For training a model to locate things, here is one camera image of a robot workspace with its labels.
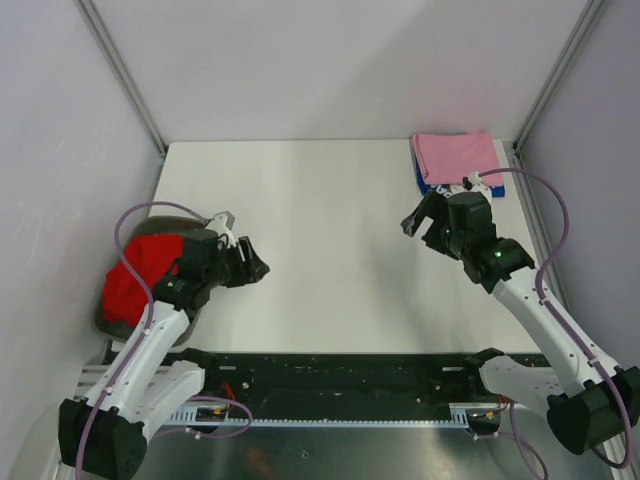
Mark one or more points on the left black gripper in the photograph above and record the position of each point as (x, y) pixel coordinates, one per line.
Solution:
(254, 273)

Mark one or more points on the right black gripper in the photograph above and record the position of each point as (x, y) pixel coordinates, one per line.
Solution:
(430, 206)

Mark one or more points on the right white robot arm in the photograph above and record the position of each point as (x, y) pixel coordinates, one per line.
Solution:
(586, 397)

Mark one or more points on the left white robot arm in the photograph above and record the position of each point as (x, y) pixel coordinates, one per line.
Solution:
(107, 432)

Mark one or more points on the folded pink t shirt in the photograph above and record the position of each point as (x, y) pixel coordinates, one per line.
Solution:
(447, 159)

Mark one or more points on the folded blue printed t shirt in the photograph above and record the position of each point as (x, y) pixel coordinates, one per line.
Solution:
(445, 190)

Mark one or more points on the dark green plastic bin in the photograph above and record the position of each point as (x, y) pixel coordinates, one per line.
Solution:
(153, 246)

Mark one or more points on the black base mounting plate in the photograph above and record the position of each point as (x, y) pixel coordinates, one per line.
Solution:
(347, 386)

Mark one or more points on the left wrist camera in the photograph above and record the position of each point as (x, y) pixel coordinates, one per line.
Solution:
(221, 224)

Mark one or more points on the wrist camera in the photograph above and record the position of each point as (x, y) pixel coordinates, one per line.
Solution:
(473, 183)
(221, 224)

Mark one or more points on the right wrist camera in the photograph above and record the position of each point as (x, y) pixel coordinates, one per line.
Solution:
(473, 183)

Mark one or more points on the right aluminium table rail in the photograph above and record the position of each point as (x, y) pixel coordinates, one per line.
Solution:
(527, 185)

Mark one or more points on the grey slotted cable duct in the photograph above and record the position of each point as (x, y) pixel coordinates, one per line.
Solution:
(456, 416)

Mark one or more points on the right aluminium frame post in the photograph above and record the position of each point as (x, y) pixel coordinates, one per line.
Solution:
(580, 33)

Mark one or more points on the aluminium frame post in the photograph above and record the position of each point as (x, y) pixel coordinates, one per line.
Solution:
(580, 33)
(108, 48)

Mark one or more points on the left aluminium frame post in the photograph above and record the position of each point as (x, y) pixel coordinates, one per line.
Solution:
(108, 48)

